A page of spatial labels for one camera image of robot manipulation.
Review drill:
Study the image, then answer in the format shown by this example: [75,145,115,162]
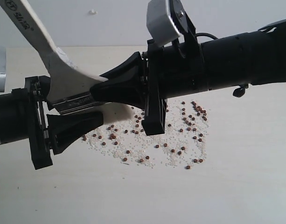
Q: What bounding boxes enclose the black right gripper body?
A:
[142,7,203,136]

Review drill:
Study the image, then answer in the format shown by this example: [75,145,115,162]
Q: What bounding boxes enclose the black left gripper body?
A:
[12,76,53,170]

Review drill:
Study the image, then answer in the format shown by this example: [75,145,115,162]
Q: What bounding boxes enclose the white wide paint brush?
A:
[0,0,133,116]

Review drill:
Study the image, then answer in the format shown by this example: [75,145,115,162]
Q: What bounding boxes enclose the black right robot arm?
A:
[90,2,286,135]

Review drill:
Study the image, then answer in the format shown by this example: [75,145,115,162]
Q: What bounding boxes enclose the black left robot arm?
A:
[0,76,104,169]

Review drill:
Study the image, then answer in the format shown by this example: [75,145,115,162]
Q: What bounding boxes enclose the scattered rice and brown pellets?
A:
[80,99,213,174]

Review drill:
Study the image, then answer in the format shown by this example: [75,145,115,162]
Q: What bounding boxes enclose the small white wall blob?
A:
[88,9,98,15]

